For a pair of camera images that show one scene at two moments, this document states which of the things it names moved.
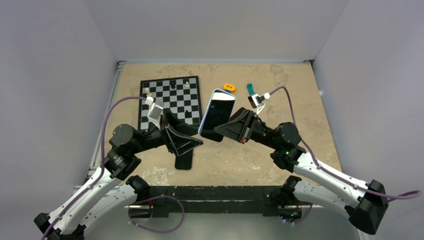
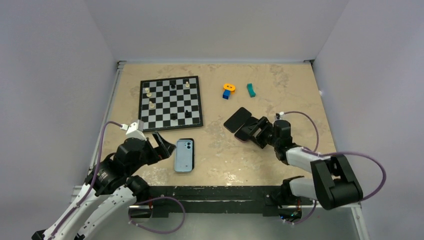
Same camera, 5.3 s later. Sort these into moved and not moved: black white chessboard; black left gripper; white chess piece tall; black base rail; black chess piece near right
Moved: black left gripper
Not moved: black base rail; black chess piece near right; white chess piece tall; black white chessboard
